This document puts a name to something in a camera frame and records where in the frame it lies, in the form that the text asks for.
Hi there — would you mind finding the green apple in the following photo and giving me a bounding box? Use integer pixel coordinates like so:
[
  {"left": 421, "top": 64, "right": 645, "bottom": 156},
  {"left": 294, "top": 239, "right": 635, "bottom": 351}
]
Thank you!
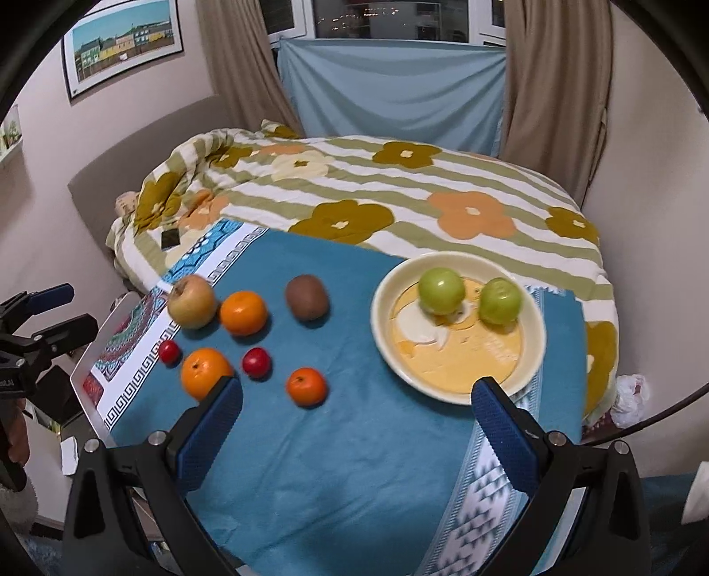
[
  {"left": 478, "top": 277, "right": 523, "bottom": 325},
  {"left": 417, "top": 268, "right": 466, "bottom": 315}
]

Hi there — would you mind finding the right beige curtain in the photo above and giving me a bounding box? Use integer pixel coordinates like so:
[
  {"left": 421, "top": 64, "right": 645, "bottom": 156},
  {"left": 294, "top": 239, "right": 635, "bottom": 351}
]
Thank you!
[{"left": 500, "top": 0, "right": 613, "bottom": 204}]

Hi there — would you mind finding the red-yellow apple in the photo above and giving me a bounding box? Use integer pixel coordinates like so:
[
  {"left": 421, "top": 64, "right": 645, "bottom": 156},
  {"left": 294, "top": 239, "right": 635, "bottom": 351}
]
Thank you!
[{"left": 167, "top": 275, "right": 219, "bottom": 330}]

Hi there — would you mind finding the green apple left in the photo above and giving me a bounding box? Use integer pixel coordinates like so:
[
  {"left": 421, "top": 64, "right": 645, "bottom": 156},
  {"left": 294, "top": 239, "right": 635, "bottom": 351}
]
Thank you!
[{"left": 417, "top": 268, "right": 466, "bottom": 315}]

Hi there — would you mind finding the small picture on shelf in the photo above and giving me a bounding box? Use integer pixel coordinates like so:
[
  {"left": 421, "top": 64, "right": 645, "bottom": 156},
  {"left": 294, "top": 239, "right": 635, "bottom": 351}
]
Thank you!
[{"left": 0, "top": 105, "right": 23, "bottom": 160}]

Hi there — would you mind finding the grey headboard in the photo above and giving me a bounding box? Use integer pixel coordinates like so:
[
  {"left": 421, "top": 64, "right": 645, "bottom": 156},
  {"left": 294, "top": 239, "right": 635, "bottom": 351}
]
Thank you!
[{"left": 67, "top": 96, "right": 231, "bottom": 256}]

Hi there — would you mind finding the crumpled white tissue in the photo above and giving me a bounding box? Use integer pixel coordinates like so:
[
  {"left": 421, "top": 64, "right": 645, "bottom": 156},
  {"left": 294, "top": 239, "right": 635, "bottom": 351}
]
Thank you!
[{"left": 609, "top": 374, "right": 650, "bottom": 430}]

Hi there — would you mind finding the blue patterned cloth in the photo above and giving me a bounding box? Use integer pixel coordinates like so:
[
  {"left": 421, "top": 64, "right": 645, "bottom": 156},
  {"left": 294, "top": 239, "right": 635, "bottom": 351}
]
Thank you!
[{"left": 82, "top": 217, "right": 589, "bottom": 576}]

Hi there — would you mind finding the floral striped quilt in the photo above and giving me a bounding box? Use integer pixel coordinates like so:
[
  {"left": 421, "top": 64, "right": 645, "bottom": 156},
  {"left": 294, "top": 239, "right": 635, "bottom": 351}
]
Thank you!
[{"left": 106, "top": 120, "right": 619, "bottom": 426}]

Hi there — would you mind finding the large orange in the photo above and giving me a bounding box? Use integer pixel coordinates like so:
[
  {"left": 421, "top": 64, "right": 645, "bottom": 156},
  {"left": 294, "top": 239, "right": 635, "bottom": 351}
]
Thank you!
[{"left": 180, "top": 348, "right": 234, "bottom": 402}]

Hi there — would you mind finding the cream yellow plate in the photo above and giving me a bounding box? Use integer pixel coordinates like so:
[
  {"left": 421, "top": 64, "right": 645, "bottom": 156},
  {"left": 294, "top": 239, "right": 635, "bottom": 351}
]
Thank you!
[{"left": 370, "top": 252, "right": 547, "bottom": 405}]

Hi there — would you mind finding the small black card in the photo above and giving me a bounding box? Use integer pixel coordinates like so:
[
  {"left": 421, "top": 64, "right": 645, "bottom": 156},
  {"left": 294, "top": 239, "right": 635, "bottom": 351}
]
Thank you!
[{"left": 161, "top": 228, "right": 180, "bottom": 251}]

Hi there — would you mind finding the small orange tangerine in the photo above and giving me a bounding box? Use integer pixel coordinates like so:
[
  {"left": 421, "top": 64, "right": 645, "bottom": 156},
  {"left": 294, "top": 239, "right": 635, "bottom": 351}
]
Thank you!
[{"left": 286, "top": 367, "right": 329, "bottom": 408}]

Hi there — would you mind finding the green apple right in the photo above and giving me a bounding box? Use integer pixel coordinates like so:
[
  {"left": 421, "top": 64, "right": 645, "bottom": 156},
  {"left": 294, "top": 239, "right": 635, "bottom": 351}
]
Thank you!
[{"left": 478, "top": 277, "right": 523, "bottom": 325}]

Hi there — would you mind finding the window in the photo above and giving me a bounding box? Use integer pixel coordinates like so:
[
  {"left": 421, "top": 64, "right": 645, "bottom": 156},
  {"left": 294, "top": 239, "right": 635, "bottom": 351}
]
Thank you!
[{"left": 258, "top": 0, "right": 506, "bottom": 47}]

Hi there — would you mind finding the left beige curtain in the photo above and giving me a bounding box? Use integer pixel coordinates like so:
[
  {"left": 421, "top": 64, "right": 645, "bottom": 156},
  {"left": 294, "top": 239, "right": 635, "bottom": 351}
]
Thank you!
[{"left": 196, "top": 0, "right": 303, "bottom": 136}]

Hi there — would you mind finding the light blue hanging sheet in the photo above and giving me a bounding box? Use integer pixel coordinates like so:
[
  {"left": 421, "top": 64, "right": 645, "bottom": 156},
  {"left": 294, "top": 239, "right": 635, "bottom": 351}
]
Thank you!
[{"left": 277, "top": 39, "right": 506, "bottom": 156}]

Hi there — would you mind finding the framed picture of buildings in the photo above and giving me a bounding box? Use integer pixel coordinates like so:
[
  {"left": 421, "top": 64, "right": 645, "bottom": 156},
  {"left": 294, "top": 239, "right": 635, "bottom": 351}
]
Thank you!
[{"left": 61, "top": 0, "right": 184, "bottom": 101}]

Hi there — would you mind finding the beige curtain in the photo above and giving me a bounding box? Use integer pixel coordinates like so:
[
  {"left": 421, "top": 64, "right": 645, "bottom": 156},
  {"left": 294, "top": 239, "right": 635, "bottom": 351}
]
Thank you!
[
  {"left": 500, "top": 0, "right": 613, "bottom": 204},
  {"left": 196, "top": 0, "right": 303, "bottom": 136}
]

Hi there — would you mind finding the brown kiwi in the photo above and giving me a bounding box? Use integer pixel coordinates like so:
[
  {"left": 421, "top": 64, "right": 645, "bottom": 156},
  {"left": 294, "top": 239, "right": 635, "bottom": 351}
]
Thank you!
[{"left": 285, "top": 275, "right": 329, "bottom": 323}]

